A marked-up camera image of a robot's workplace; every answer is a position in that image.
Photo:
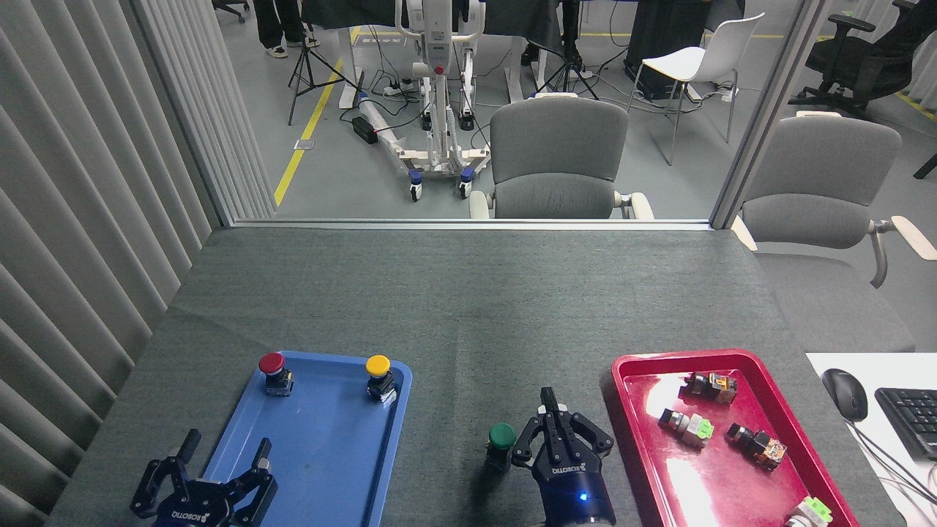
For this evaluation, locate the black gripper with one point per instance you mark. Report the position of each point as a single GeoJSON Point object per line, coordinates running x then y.
{"type": "Point", "coordinates": [571, 487]}
{"type": "Point", "coordinates": [196, 506]}

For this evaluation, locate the green push button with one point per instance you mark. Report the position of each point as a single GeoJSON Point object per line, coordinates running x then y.
{"type": "Point", "coordinates": [502, 436]}

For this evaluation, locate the red push button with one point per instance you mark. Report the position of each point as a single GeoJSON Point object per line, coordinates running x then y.
{"type": "Point", "coordinates": [271, 363]}

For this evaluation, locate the yellow push button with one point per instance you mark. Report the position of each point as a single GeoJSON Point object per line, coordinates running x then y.
{"type": "Point", "coordinates": [378, 364]}

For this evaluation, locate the blue plastic tray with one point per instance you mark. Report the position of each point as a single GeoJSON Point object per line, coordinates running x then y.
{"type": "Point", "coordinates": [329, 454]}

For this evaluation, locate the red plastic tray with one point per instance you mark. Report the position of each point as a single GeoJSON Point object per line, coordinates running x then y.
{"type": "Point", "coordinates": [732, 483]}

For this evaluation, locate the black computer mouse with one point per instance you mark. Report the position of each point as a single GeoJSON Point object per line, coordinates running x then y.
{"type": "Point", "coordinates": [845, 394]}

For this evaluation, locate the grey chair with pale armrests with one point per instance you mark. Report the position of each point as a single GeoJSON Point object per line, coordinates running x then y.
{"type": "Point", "coordinates": [820, 176]}
{"type": "Point", "coordinates": [556, 146]}

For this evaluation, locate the black keyboard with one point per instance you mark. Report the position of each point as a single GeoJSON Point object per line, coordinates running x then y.
{"type": "Point", "coordinates": [911, 419]}

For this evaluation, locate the black tripod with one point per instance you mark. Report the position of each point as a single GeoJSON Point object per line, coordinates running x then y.
{"type": "Point", "coordinates": [567, 80]}
{"type": "Point", "coordinates": [302, 66]}

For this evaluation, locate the black power adapter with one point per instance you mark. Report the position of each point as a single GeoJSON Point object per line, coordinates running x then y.
{"type": "Point", "coordinates": [364, 129]}

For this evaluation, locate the white power strip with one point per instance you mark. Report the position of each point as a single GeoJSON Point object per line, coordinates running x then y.
{"type": "Point", "coordinates": [397, 88]}

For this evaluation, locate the person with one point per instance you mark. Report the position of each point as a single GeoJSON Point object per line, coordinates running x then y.
{"type": "Point", "coordinates": [568, 33]}
{"type": "Point", "coordinates": [269, 25]}

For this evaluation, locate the white plastic chair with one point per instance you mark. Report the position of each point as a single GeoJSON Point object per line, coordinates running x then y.
{"type": "Point", "coordinates": [703, 58]}

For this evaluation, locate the white stand on wheels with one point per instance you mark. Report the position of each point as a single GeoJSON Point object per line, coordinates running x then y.
{"type": "Point", "coordinates": [438, 44]}

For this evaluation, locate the black office chair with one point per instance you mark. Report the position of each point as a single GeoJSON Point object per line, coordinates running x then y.
{"type": "Point", "coordinates": [871, 66]}

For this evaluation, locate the grey switch with green block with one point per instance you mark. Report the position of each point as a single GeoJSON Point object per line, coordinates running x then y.
{"type": "Point", "coordinates": [688, 427]}

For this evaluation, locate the black orange switch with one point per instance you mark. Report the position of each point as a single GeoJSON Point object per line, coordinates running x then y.
{"type": "Point", "coordinates": [711, 386]}
{"type": "Point", "coordinates": [761, 445]}

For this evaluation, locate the white green switch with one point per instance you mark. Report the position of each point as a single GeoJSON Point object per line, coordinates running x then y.
{"type": "Point", "coordinates": [811, 511]}

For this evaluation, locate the silver post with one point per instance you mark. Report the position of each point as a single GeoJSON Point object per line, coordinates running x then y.
{"type": "Point", "coordinates": [768, 110]}

